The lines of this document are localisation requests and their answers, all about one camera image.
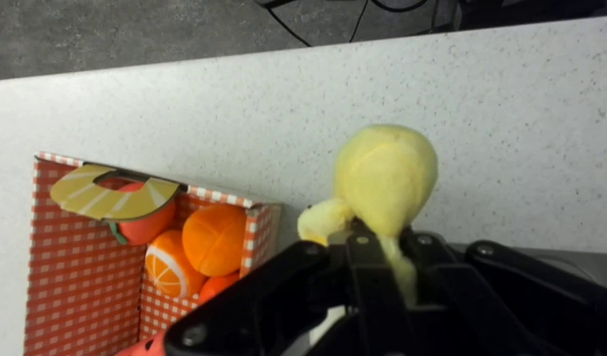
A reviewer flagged watermelon slice plush toy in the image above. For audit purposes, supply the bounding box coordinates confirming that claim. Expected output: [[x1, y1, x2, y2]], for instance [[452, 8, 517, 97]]
[[114, 332, 169, 356]]

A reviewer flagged orange checkered cardboard box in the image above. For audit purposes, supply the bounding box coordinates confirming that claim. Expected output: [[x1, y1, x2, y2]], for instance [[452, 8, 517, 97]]
[[21, 150, 284, 356]]

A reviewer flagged round orange plush toy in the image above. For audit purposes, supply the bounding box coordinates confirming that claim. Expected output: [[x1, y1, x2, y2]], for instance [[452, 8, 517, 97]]
[[179, 202, 248, 279]]

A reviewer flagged orange slice plush toy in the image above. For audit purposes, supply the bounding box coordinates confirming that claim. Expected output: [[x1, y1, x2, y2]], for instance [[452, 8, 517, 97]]
[[142, 227, 209, 301]]

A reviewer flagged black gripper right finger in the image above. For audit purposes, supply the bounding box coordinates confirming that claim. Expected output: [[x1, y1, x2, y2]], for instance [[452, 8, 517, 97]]
[[399, 227, 490, 356]]

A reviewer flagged yellow pear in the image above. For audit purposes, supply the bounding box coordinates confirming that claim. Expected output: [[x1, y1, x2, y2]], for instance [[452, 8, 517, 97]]
[[294, 123, 440, 307]]

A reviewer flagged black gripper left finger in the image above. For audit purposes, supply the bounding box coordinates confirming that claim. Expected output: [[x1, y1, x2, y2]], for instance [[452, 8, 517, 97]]
[[339, 218, 410, 356]]

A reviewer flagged red round plush toy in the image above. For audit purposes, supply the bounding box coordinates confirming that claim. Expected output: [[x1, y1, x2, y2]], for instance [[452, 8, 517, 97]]
[[114, 182, 179, 247]]

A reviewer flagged small orange plush toy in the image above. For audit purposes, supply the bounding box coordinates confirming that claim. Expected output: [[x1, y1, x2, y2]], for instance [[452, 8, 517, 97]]
[[195, 269, 242, 307]]

